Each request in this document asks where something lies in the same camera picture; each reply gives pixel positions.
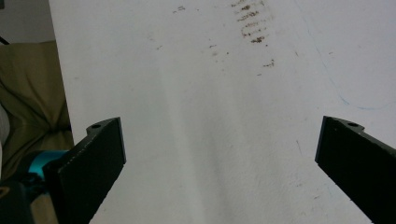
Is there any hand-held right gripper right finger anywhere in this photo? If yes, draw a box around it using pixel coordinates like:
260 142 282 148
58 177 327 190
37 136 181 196
314 116 396 224

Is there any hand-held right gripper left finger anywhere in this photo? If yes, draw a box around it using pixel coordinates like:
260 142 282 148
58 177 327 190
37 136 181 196
42 117 127 224

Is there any olive cloth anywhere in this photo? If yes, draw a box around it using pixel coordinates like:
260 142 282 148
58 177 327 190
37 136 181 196
0 40 75 182

